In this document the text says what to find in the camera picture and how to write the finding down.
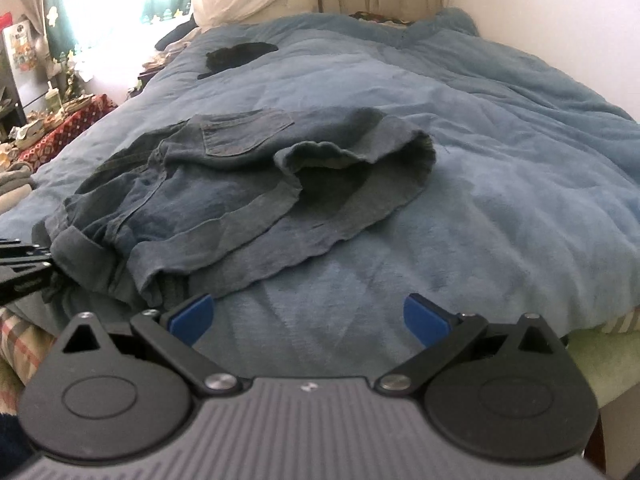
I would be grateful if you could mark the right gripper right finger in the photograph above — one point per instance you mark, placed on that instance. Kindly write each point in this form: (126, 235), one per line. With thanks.
(444, 337)

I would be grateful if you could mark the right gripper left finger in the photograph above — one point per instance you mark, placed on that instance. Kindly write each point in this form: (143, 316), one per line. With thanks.
(170, 336)

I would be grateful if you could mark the blue denim shorts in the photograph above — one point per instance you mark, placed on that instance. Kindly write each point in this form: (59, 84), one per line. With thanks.
(233, 199)

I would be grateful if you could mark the cream folded garment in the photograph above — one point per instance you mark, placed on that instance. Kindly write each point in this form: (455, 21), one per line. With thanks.
(10, 199)

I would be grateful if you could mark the grey folded sweater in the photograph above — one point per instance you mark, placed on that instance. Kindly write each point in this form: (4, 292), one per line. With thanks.
(14, 178)

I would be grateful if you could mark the red patterned tablecloth table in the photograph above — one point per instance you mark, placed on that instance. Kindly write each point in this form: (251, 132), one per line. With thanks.
(52, 143)

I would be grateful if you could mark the blue fleece blanket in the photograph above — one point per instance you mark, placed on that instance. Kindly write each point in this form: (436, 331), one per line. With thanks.
(532, 204)

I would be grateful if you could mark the drink cup with straw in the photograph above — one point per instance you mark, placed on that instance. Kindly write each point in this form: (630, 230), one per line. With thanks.
(53, 100)

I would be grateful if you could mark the grey refrigerator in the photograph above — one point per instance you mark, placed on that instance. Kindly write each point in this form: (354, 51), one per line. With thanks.
(22, 73)

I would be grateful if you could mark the dark blue pillow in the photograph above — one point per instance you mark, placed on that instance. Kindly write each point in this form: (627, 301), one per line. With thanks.
(176, 34)

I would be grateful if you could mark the black cat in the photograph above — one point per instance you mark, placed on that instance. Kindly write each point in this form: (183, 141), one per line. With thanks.
(236, 56)

